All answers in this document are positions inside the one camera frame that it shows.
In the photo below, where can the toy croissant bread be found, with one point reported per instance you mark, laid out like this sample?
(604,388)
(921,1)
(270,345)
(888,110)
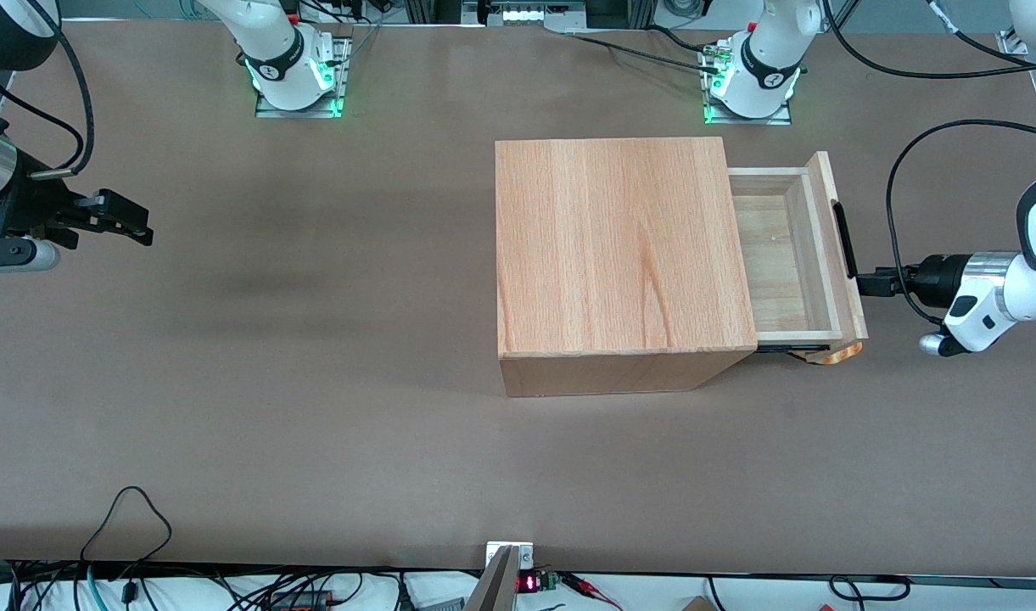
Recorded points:
(840,354)

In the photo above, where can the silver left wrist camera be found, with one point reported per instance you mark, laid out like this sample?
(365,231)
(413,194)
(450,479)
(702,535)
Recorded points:
(933,344)

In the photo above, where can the aluminium corner profile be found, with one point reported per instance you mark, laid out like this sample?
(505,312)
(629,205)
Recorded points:
(1011,44)

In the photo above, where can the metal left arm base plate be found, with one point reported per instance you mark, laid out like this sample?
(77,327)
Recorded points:
(747,121)

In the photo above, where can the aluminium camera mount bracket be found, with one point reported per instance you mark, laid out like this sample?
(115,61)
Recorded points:
(496,585)

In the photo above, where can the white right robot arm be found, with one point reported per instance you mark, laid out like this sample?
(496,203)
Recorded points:
(276,51)

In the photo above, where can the aluminium frame with white device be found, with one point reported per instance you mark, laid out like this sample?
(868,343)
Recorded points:
(475,10)

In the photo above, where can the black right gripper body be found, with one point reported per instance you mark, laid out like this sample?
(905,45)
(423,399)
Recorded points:
(30,210)

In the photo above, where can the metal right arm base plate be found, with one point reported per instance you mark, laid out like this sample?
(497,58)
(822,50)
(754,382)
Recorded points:
(297,113)

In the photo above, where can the red alligator clip lead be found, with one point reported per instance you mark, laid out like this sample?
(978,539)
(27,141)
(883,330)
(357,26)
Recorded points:
(581,584)

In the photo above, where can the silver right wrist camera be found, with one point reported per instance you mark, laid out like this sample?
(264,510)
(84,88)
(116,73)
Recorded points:
(17,255)

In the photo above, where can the light wooden drawer cabinet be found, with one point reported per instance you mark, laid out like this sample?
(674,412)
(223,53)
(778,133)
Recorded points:
(619,246)

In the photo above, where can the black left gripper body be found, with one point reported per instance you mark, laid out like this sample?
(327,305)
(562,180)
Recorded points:
(933,282)

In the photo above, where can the red digit display module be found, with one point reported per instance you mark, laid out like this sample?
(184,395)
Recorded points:
(528,583)

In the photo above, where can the brown cardboard piece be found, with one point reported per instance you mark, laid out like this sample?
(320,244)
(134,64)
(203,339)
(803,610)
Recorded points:
(696,605)

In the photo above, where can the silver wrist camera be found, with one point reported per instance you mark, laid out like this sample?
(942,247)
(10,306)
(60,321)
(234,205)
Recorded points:
(933,344)
(17,255)

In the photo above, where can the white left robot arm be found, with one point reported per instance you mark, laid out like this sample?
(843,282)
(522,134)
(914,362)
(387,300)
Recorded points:
(759,68)

